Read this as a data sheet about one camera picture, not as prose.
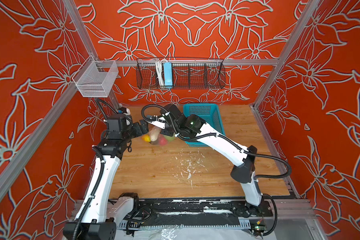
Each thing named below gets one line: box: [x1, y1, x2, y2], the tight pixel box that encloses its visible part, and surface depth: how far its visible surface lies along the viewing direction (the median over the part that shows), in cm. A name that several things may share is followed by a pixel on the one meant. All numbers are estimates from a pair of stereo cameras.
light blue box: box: [163, 62, 173, 87], surface depth 91 cm
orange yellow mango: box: [141, 134, 152, 143], surface depth 90 cm
